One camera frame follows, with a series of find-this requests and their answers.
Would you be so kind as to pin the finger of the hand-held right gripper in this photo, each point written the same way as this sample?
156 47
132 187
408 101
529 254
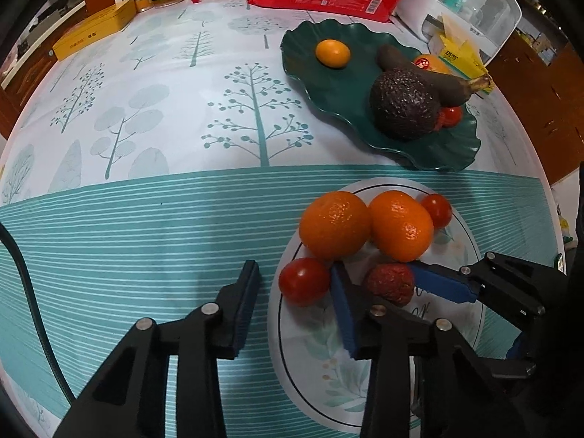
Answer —
440 280
520 365

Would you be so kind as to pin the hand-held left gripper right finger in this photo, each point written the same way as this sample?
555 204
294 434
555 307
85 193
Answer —
342 310

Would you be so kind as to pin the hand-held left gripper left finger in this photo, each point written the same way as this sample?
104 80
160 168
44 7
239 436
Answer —
242 310

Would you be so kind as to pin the cherry tomato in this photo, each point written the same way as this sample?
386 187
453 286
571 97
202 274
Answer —
304 281
437 210
452 116

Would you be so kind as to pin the wrinkled red date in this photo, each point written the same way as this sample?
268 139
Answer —
390 283

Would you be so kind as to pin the white leaf-print plate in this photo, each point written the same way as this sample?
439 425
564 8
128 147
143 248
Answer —
319 365

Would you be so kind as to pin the mandarin orange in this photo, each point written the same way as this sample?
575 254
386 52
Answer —
401 226
335 226

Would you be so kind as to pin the dark avocado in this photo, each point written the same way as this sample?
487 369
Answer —
404 105

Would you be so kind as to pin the overripe dark banana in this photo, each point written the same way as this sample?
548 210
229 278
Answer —
447 84

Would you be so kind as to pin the large orange with red sticker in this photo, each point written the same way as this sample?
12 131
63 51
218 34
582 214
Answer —
431 64

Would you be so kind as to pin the dark green scalloped plate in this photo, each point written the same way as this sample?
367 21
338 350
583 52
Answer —
337 86

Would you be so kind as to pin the small orange kumquat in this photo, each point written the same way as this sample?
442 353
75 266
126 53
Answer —
333 53

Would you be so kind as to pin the teal striped placemat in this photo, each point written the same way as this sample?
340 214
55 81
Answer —
137 246

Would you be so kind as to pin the yellow tissue pack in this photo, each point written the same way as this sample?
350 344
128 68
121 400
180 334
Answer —
461 52

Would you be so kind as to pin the yellow flat box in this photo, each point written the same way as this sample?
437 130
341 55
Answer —
93 29

